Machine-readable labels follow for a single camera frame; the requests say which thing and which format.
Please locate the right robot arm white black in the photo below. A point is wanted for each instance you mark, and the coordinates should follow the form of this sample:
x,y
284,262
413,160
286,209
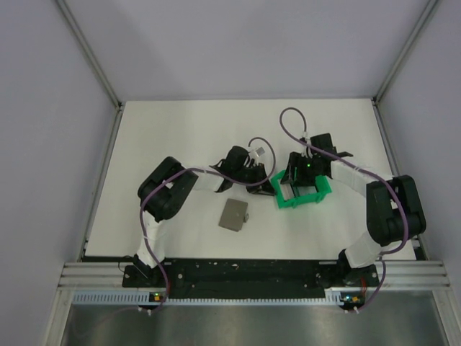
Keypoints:
x,y
394,213

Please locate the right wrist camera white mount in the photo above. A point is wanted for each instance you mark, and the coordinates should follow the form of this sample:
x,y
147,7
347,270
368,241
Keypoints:
x,y
306,138

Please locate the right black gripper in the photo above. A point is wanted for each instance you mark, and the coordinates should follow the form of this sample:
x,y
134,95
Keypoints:
x,y
295,161

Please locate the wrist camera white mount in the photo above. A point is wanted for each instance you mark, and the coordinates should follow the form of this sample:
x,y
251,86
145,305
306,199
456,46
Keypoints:
x,y
306,138
256,153

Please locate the right aluminium frame post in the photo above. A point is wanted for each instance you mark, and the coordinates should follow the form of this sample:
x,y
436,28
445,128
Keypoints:
x,y
415,34

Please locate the green plastic bin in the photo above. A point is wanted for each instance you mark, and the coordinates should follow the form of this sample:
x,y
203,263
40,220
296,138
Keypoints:
x,y
302,195

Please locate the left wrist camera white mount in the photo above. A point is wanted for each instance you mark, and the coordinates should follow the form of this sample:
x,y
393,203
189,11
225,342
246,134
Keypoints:
x,y
256,153

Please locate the white slotted cable duct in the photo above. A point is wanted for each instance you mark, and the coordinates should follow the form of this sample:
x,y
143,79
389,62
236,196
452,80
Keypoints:
x,y
151,298

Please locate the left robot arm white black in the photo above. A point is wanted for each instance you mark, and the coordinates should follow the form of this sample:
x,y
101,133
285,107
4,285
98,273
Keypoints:
x,y
163,193

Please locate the grey card holder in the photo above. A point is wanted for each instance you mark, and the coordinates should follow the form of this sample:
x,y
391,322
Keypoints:
x,y
235,215

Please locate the stack of white cards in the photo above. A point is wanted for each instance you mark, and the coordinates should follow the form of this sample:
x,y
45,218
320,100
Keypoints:
x,y
287,192

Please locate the left aluminium frame post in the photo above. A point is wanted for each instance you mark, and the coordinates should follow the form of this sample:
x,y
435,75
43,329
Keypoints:
x,y
87,52

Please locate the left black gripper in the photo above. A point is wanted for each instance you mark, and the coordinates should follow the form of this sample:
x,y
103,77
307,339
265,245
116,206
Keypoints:
x,y
259,171

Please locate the aluminium frame post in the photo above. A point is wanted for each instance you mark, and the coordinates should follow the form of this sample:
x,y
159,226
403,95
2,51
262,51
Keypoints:
x,y
415,34
87,52

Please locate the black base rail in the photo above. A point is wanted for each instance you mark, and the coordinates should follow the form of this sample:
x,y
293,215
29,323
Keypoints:
x,y
231,278

